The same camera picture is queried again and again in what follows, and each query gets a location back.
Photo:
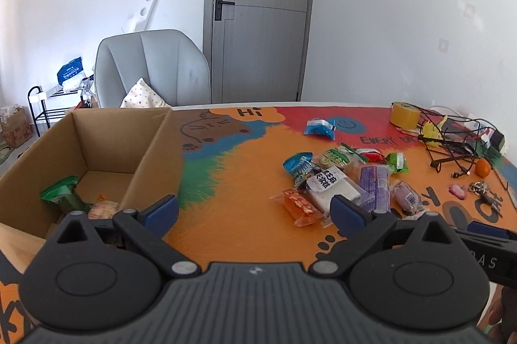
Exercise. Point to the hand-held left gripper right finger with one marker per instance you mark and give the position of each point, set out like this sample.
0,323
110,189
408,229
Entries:
345,215

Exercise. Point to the purple snack packet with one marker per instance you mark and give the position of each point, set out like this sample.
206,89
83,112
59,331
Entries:
375,182

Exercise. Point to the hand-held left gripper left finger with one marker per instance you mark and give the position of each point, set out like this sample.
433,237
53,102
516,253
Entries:
161,213

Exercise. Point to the grey door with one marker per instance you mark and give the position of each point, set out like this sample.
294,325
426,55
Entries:
262,24

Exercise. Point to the white patterned cushion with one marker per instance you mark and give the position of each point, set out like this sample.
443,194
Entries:
143,95

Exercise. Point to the orange cracker packet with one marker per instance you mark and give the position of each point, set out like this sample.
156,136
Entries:
103,210

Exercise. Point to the yellow tape roll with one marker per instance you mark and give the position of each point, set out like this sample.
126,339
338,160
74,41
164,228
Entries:
405,115

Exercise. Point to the white foam board with holes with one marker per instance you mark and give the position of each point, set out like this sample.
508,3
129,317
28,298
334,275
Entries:
143,10

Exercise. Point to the small mauve snack packet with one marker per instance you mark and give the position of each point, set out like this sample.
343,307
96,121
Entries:
406,196

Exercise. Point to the black metal rack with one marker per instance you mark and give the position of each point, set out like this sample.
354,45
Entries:
39,113

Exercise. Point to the tangerine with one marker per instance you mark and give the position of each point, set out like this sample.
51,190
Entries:
483,168

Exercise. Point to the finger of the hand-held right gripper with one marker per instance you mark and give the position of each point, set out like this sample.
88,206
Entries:
486,227

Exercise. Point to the blue and green snack packet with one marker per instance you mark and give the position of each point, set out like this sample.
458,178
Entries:
299,165

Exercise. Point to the dark green snack packet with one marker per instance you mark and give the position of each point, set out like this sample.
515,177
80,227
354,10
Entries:
62,192

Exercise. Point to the bunch of keys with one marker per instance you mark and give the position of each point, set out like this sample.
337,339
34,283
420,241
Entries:
486,196

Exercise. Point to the small printed cardboard box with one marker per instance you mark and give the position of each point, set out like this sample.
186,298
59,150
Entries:
14,125

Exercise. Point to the person's right hand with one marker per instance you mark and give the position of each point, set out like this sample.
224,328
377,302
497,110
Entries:
503,313

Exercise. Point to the small green snack packet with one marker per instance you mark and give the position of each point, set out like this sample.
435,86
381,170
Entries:
398,162

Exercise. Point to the white packet with black label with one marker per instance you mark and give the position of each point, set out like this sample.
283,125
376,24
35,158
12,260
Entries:
329,186

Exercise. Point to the orange and red snack packet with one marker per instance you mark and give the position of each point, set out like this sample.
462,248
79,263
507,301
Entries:
298,206

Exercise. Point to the black power adapter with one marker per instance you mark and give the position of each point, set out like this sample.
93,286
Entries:
499,142

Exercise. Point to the white power strip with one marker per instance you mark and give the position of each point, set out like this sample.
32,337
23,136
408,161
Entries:
472,125

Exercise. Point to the white wall outlet cover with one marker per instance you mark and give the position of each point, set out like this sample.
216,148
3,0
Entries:
468,10

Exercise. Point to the grey armchair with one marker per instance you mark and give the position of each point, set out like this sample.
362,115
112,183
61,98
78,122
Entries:
161,65

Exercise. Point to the yellow plastic toy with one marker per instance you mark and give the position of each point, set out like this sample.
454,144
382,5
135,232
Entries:
430,132

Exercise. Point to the green and white snack packet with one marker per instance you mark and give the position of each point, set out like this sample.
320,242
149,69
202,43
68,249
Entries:
339,156

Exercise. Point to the blue plastic bag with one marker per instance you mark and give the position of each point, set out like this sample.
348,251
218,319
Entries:
69,73

